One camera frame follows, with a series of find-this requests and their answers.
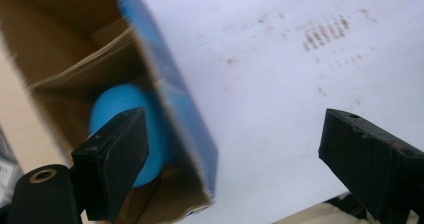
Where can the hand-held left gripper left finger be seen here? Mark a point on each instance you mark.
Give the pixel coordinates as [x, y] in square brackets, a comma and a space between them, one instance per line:
[110, 164]

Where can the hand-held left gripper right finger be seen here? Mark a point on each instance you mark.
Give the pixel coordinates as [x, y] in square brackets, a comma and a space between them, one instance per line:
[370, 160]

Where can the blue bottle with white cap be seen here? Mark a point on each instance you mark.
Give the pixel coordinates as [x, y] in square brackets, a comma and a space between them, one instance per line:
[133, 107]

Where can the blue cardboard box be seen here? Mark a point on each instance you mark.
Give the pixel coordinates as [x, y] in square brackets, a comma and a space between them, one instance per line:
[186, 117]

